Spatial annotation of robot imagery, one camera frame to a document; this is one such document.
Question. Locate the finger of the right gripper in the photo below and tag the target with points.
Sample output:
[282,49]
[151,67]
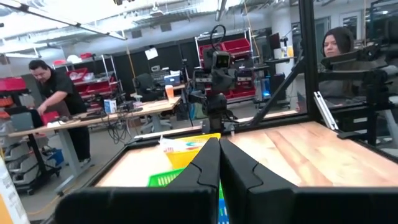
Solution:
[231,81]
[221,81]

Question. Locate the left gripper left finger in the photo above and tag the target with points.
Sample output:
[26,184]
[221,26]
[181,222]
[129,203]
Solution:
[174,205]

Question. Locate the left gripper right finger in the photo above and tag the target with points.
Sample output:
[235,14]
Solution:
[280,205]

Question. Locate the white teal striped packet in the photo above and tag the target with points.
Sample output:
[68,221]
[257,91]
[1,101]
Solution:
[177,144]

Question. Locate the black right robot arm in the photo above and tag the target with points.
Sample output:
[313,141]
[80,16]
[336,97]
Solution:
[216,109]

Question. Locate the green plastic basket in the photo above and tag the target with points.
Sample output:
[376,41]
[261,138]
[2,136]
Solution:
[164,179]

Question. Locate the orange cup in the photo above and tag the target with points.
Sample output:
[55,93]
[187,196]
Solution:
[169,92]

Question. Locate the yellow plastic basket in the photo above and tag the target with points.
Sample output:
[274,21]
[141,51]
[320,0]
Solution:
[183,158]

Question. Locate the blue plastic basket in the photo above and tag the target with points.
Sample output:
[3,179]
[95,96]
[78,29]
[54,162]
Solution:
[223,213]

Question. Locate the white paper sign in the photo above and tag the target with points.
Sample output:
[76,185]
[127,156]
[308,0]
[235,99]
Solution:
[151,53]

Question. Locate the wooden top desk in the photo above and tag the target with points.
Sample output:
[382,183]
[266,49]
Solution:
[124,113]

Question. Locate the small white box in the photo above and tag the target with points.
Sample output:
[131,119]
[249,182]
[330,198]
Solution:
[109,106]

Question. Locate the silver aluminium bar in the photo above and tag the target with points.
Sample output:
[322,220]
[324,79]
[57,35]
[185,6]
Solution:
[325,110]

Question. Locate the person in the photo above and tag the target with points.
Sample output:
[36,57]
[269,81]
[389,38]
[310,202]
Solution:
[62,90]
[337,46]

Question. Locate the blue bin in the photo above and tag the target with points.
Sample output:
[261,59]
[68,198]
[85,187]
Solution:
[56,156]

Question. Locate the black equipment stand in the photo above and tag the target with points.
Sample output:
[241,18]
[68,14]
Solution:
[373,81]

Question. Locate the grey cart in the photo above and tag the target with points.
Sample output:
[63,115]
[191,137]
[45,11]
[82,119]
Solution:
[28,165]

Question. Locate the small red box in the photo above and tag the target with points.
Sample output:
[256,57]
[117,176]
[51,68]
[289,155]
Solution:
[49,117]

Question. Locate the white yellow wipes canister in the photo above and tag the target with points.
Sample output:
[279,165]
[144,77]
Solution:
[9,193]

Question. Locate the red storage bin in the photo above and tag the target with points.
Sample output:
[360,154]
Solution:
[12,84]

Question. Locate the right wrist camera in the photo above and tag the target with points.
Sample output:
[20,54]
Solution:
[222,59]

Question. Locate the black aluminium rig frame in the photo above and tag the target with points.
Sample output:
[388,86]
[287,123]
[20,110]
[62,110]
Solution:
[309,62]

